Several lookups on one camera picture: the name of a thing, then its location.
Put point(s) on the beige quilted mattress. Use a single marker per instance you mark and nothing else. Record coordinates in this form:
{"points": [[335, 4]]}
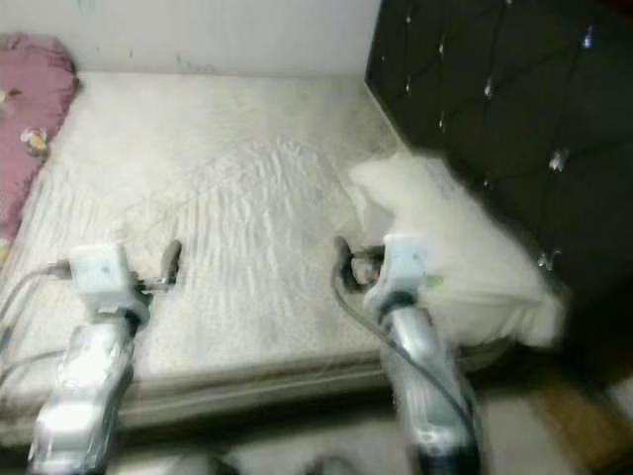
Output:
{"points": [[237, 178]]}

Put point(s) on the pink cartoon print quilt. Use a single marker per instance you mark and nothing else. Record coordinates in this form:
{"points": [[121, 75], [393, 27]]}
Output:
{"points": [[30, 109]]}

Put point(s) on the black tufted headboard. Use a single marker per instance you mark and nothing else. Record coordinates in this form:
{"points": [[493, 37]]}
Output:
{"points": [[504, 89]]}

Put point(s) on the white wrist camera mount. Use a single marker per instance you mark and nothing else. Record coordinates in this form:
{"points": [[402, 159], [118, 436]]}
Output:
{"points": [[104, 272], [406, 262]]}

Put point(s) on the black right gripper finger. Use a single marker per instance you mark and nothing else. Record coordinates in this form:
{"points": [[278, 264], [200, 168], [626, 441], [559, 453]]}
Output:
{"points": [[344, 261]]}

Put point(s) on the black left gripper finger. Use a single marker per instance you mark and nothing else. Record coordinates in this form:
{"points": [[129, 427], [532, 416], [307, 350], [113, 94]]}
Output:
{"points": [[172, 259]]}

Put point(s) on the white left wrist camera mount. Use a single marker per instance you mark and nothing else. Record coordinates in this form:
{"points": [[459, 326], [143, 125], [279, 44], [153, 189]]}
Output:
{"points": [[104, 272]]}

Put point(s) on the white pillow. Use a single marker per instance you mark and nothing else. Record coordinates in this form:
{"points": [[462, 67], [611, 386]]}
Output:
{"points": [[465, 228]]}

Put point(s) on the dark bed base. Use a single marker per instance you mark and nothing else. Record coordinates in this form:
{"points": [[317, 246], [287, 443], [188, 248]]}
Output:
{"points": [[237, 401]]}

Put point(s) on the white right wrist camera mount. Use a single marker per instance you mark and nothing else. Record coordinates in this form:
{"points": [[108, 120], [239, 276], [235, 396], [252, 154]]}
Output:
{"points": [[406, 262]]}

